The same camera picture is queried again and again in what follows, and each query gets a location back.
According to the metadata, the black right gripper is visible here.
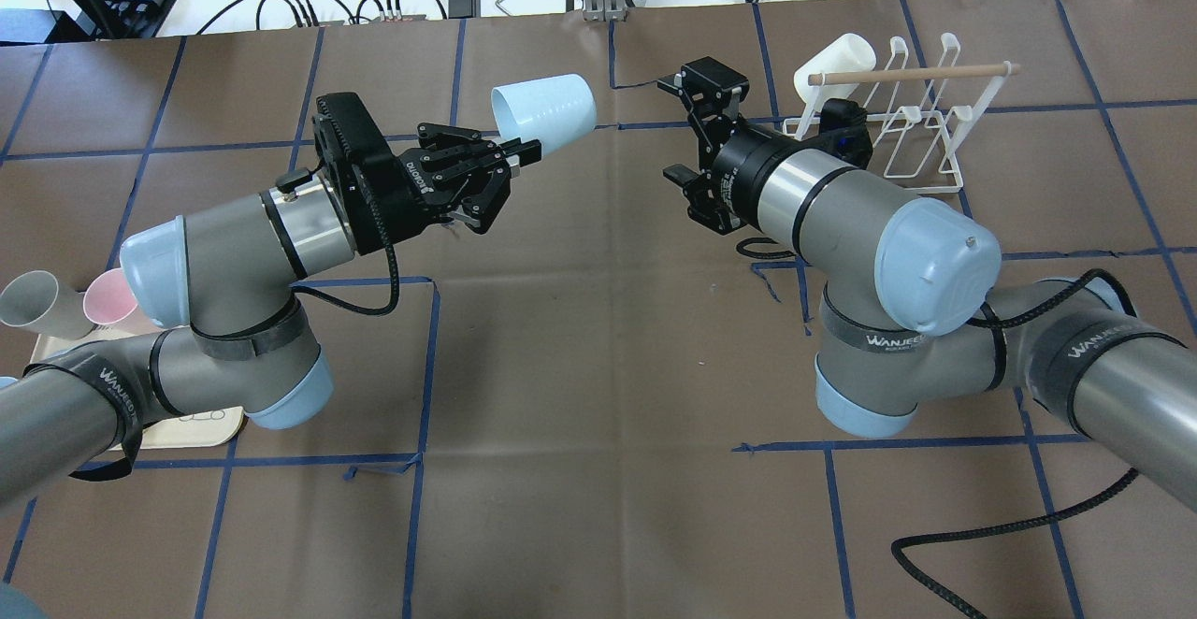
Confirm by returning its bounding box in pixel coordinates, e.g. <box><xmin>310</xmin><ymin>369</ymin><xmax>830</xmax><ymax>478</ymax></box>
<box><xmin>656</xmin><ymin>57</ymin><xmax>796</xmax><ymax>235</ymax></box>

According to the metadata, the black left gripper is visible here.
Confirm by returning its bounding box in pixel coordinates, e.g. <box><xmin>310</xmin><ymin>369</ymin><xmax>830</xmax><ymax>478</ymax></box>
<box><xmin>312</xmin><ymin>95</ymin><xmax>542</xmax><ymax>255</ymax></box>

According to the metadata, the light blue cup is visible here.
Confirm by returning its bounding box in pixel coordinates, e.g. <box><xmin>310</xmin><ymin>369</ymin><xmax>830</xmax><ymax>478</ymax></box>
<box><xmin>491</xmin><ymin>74</ymin><xmax>596</xmax><ymax>156</ymax></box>

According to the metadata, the white ikea cup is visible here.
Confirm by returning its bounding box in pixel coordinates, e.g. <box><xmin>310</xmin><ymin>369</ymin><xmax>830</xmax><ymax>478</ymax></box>
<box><xmin>792</xmin><ymin>34</ymin><xmax>876</xmax><ymax>108</ymax></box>

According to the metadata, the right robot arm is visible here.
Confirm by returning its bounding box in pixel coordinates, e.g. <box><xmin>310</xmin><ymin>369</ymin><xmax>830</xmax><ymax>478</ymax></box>
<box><xmin>657</xmin><ymin>57</ymin><xmax>1196</xmax><ymax>506</ymax></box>

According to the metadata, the pink cup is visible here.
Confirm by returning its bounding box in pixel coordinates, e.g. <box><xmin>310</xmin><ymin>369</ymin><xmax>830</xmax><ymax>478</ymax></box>
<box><xmin>83</xmin><ymin>268</ymin><xmax>141</xmax><ymax>329</ymax></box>

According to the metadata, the grey cup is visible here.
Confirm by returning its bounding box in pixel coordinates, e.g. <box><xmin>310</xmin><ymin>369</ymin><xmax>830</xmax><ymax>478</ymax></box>
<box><xmin>1</xmin><ymin>271</ymin><xmax>95</xmax><ymax>339</ymax></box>

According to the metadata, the cream bunny tray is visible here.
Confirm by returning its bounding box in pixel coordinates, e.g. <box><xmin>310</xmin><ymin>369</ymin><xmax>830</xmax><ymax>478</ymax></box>
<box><xmin>30</xmin><ymin>320</ymin><xmax>247</xmax><ymax>453</ymax></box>

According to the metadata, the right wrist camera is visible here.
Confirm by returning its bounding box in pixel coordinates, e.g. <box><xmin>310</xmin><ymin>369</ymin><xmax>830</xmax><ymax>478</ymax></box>
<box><xmin>814</xmin><ymin>98</ymin><xmax>873</xmax><ymax>168</ymax></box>

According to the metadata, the white wire cup rack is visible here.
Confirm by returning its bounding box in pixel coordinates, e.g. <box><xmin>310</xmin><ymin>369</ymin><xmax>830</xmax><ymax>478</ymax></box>
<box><xmin>782</xmin><ymin>34</ymin><xmax>1022</xmax><ymax>194</ymax></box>

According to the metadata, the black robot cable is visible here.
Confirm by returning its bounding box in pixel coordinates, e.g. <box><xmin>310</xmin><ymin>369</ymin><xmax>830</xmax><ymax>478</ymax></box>
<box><xmin>888</xmin><ymin>465</ymin><xmax>1142</xmax><ymax>619</ymax></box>

